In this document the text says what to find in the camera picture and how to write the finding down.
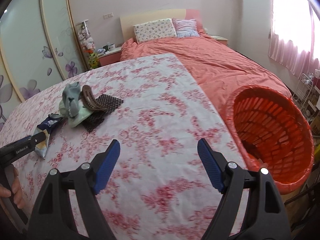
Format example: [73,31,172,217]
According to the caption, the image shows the black mesh mat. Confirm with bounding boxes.
[82,94,124,133]

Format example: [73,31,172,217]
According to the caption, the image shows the blue snack packet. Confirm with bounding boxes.
[36,114,63,159]

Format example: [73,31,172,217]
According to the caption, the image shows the green plush toy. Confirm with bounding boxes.
[87,52,99,69]

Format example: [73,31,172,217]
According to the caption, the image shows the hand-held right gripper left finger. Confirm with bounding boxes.
[27,139,121,240]

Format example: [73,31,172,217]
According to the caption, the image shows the light green cloth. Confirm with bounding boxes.
[66,104,93,128]

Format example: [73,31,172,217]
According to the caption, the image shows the pink curtain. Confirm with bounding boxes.
[267,0,320,80]

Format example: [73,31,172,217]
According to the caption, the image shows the brown hair claw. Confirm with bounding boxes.
[81,85,107,112]

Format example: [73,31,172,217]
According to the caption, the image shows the striped pink pillow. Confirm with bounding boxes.
[173,18,199,38]

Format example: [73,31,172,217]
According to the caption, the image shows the floral white pillow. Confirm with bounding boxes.
[133,18,177,43]

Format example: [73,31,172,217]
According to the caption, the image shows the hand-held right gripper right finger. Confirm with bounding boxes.
[197,138,293,240]

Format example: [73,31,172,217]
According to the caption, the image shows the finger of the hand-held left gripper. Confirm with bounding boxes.
[25,131,49,146]

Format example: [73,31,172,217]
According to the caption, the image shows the beige pink bed headboard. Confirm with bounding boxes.
[120,8,202,43]

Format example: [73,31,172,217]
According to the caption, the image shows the white wire trolley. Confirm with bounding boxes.
[291,73,314,116]

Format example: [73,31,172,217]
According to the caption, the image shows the pink floral tablecloth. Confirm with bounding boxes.
[0,53,250,240]

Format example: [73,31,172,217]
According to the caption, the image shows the person's left hand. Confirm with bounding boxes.
[0,166,24,209]

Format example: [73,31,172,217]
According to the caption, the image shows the grey sock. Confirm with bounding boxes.
[59,82,83,118]

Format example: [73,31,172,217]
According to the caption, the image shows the flower print sliding wardrobe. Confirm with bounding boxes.
[0,0,87,121]

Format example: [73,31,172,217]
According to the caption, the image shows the orange plastic basket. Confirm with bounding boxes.
[224,85,315,195]

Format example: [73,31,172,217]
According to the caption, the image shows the bed with pink duvet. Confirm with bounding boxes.
[120,29,293,105]

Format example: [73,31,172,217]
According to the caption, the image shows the plush toy holder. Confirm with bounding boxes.
[76,20,97,54]

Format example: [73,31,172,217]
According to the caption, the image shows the pink white nightstand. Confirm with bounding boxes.
[209,34,229,47]
[98,49,122,67]

